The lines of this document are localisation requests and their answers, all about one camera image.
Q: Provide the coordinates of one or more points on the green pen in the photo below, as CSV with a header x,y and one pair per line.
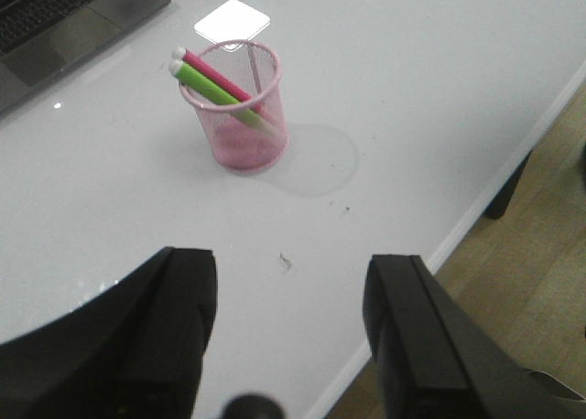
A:
x,y
214,93

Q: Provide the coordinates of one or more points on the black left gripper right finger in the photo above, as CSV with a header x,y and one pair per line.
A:
x,y
432,361

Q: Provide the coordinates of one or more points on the pink mesh pen holder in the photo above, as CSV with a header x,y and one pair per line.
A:
x,y
255,68

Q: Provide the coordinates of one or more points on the black table leg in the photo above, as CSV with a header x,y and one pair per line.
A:
x,y
498,206

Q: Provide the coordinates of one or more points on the grey laptop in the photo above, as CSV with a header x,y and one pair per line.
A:
x,y
41,40

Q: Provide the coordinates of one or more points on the pink pen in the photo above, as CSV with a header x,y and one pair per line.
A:
x,y
213,74

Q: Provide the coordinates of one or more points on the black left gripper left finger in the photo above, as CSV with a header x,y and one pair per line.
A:
x,y
134,351

